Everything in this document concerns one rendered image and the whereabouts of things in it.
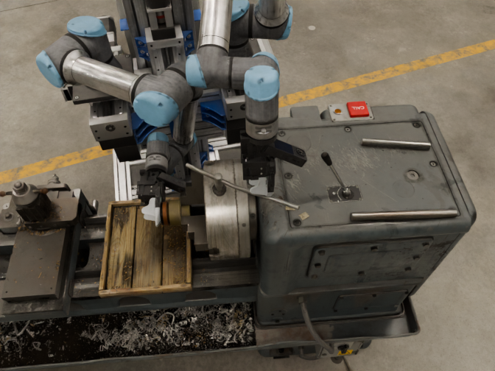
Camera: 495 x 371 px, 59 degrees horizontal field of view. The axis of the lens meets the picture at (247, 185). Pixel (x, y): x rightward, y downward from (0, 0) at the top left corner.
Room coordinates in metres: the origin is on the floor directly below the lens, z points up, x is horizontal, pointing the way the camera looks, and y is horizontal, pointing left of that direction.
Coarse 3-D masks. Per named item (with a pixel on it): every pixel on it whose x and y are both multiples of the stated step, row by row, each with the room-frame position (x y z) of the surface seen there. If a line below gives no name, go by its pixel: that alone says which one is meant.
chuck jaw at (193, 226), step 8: (184, 216) 0.70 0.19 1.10; (192, 216) 0.70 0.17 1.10; (200, 216) 0.70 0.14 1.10; (184, 224) 0.67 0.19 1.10; (192, 224) 0.67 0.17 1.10; (200, 224) 0.67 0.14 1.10; (192, 232) 0.65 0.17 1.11; (200, 232) 0.64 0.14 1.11; (200, 240) 0.62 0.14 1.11; (200, 248) 0.60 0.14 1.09; (216, 248) 0.59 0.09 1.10
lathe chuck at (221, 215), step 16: (208, 160) 0.85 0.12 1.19; (224, 160) 0.84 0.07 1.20; (224, 176) 0.76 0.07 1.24; (208, 192) 0.70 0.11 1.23; (224, 192) 0.70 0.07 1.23; (208, 208) 0.66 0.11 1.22; (224, 208) 0.66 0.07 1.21; (208, 224) 0.63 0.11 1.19; (224, 224) 0.63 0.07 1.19; (208, 240) 0.60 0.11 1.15; (224, 240) 0.60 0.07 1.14; (224, 256) 0.59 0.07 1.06
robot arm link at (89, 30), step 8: (80, 16) 1.31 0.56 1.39; (88, 16) 1.31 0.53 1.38; (72, 24) 1.26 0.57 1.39; (80, 24) 1.26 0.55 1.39; (88, 24) 1.26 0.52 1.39; (96, 24) 1.27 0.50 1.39; (72, 32) 1.22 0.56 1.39; (80, 32) 1.22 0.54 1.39; (88, 32) 1.22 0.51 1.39; (96, 32) 1.24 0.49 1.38; (104, 32) 1.27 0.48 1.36; (80, 40) 1.20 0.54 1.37; (88, 40) 1.22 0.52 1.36; (96, 40) 1.23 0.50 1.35; (104, 40) 1.25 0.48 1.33; (88, 48) 1.20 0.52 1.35; (96, 48) 1.22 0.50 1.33; (104, 48) 1.24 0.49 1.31; (96, 56) 1.22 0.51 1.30; (104, 56) 1.24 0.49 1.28
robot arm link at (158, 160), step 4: (148, 156) 0.93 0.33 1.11; (152, 156) 0.93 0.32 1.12; (156, 156) 0.93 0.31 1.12; (160, 156) 0.93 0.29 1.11; (148, 160) 0.91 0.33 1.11; (152, 160) 0.91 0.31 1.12; (156, 160) 0.91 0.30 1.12; (160, 160) 0.91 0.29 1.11; (164, 160) 0.92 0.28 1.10; (148, 164) 0.90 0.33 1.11; (152, 164) 0.90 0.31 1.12; (156, 164) 0.90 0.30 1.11; (160, 164) 0.90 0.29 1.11; (164, 164) 0.91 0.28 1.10
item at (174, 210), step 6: (162, 204) 0.74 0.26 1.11; (168, 204) 0.74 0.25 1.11; (174, 204) 0.73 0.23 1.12; (162, 210) 0.72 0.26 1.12; (168, 210) 0.72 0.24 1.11; (174, 210) 0.71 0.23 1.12; (180, 210) 0.72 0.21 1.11; (186, 210) 0.72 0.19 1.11; (162, 216) 0.70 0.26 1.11; (168, 216) 0.70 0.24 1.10; (174, 216) 0.70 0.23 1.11; (180, 216) 0.70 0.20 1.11; (162, 222) 0.69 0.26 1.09; (168, 222) 0.69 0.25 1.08; (174, 222) 0.69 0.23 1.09; (180, 222) 0.69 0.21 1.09
